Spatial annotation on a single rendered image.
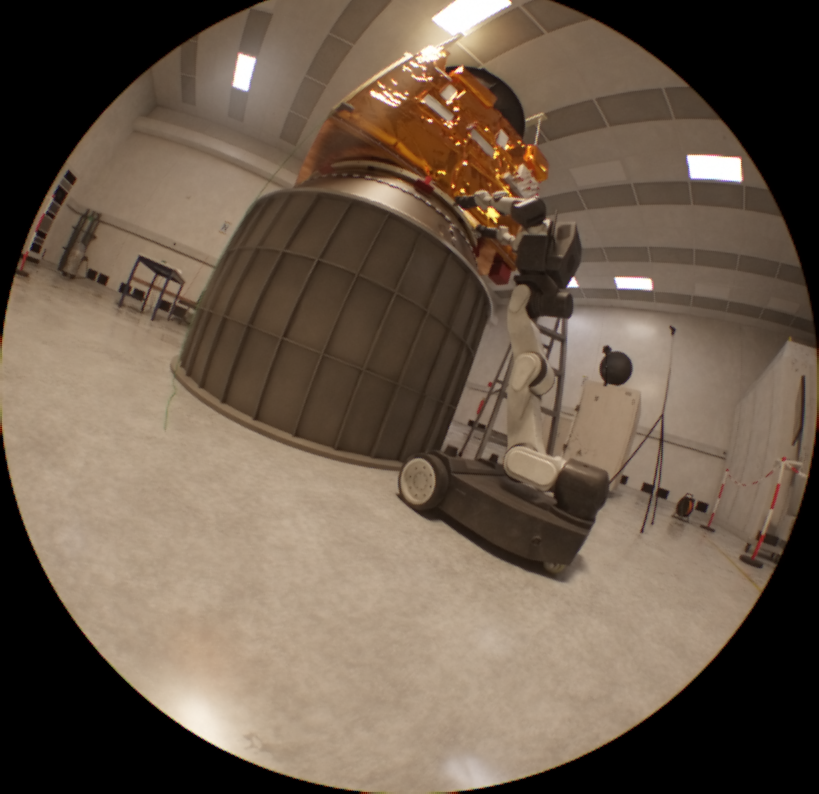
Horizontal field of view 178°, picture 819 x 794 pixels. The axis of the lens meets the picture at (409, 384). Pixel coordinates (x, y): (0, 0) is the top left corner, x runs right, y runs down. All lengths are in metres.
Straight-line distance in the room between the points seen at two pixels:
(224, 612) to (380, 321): 1.13
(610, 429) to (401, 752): 3.92
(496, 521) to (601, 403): 3.43
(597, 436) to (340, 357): 3.55
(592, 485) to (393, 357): 0.96
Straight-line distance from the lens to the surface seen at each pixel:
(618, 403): 4.07
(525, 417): 1.00
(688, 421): 8.20
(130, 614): 0.43
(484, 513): 0.84
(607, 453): 3.97
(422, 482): 0.93
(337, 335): 1.15
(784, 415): 5.40
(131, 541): 0.52
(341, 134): 1.98
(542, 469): 0.90
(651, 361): 8.56
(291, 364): 1.16
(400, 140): 2.02
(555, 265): 1.24
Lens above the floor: 0.36
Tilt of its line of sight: 2 degrees up
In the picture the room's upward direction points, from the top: 21 degrees clockwise
